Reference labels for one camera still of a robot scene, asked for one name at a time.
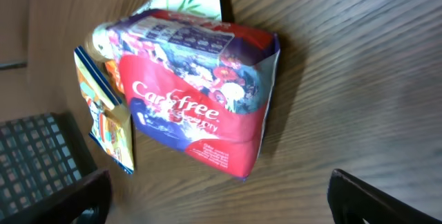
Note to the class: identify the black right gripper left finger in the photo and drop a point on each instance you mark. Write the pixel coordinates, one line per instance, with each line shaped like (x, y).
(93, 191)

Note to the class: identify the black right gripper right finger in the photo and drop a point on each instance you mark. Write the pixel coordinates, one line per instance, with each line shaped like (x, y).
(352, 200)

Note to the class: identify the yellow wet wipes pack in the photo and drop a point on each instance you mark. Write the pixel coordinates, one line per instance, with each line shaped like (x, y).
(112, 127)

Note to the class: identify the red purple pad pack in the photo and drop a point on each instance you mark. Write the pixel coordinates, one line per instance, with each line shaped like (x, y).
(197, 85)

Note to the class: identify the white tube gold cap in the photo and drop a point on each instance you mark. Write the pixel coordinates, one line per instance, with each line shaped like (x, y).
(96, 43)

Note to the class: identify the small orange snack packet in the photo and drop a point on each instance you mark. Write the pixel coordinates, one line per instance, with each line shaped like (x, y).
(113, 73)

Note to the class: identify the grey plastic mesh basket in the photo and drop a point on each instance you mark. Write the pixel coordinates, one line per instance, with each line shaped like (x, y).
(40, 155)

